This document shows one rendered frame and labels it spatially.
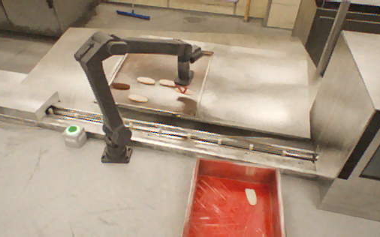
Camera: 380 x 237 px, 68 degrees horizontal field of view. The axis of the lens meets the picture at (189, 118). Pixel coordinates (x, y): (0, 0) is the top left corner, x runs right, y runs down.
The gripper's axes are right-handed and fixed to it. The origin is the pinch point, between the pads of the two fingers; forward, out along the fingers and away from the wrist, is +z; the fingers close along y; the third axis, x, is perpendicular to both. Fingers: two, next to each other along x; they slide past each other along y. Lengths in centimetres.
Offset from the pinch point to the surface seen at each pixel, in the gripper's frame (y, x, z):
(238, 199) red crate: -43, -40, 5
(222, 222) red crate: -54, -37, 3
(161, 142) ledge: -30.3, -1.3, 4.4
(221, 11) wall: 323, 72, 142
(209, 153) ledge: -27.8, -22.8, 4.1
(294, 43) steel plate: 103, -46, 29
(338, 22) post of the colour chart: 71, -64, -11
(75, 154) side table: -48, 32, 7
